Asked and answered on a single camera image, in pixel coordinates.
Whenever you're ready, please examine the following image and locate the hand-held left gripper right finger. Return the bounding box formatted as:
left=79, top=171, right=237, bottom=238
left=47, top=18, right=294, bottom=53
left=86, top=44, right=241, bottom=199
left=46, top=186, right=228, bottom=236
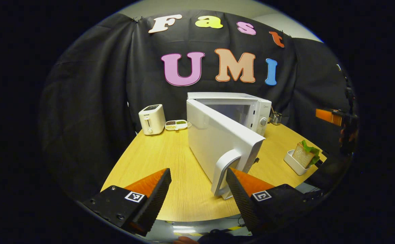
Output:
left=225, top=167, right=321, bottom=236

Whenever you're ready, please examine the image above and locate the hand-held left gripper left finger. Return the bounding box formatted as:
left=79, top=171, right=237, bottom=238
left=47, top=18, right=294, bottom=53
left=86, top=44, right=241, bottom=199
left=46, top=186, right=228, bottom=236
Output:
left=82, top=168, right=172, bottom=237

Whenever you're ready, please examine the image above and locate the white toaster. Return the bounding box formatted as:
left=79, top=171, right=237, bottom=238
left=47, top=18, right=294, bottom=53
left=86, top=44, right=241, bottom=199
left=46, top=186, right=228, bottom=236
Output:
left=138, top=104, right=166, bottom=136

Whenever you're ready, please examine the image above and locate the glass jar with sticks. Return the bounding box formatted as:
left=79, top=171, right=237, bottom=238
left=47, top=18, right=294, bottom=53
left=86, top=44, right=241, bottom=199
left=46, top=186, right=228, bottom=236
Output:
left=269, top=107, right=283, bottom=126

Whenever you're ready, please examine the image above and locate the white microwave oven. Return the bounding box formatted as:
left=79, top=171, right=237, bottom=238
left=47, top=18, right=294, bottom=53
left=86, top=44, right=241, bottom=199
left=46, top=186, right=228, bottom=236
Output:
left=186, top=92, right=272, bottom=200

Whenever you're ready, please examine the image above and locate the lettuce sandwich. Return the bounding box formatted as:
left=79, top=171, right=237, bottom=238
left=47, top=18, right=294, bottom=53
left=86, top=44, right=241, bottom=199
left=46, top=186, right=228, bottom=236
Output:
left=292, top=140, right=321, bottom=169

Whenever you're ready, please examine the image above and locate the divided white spice dish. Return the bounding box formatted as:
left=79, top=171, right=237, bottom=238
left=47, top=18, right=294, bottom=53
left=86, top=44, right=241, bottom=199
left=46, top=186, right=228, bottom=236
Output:
left=164, top=120, right=189, bottom=131

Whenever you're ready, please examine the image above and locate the black table clamp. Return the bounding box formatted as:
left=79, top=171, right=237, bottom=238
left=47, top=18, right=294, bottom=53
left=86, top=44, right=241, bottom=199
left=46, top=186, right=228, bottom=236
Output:
left=314, top=149, right=330, bottom=168

